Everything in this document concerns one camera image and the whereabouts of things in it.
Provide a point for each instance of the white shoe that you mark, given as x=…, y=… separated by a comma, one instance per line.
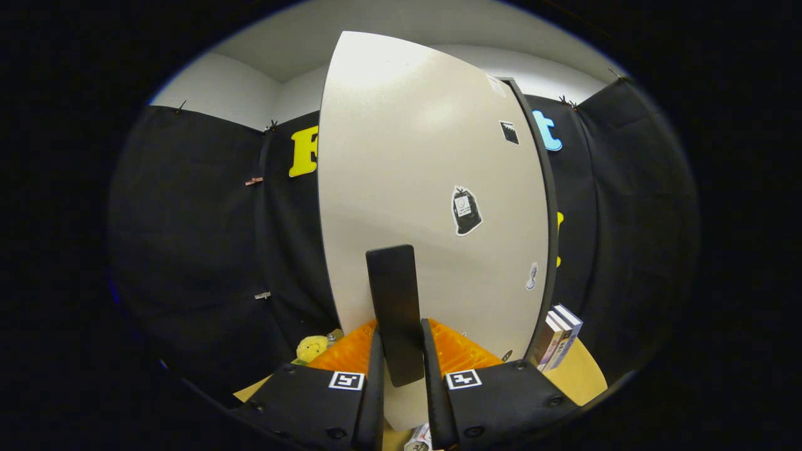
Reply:
x=418, y=440

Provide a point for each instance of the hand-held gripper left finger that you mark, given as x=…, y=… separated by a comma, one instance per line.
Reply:
x=376, y=401

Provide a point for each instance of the copper clip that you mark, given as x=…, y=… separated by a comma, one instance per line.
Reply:
x=254, y=181

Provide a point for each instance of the black clip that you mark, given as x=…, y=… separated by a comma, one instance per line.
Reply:
x=271, y=126
x=620, y=75
x=180, y=107
x=567, y=102

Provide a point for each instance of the yellow plush toy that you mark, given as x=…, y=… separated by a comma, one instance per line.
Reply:
x=311, y=348

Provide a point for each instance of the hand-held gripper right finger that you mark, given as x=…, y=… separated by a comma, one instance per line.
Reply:
x=438, y=407

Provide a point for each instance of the black backdrop cloth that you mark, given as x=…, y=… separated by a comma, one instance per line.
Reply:
x=188, y=250

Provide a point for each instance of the beige shoe cabinet door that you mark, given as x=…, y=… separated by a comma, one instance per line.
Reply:
x=401, y=156

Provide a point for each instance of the dark grey shoe cabinet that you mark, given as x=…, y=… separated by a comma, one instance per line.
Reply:
x=551, y=207

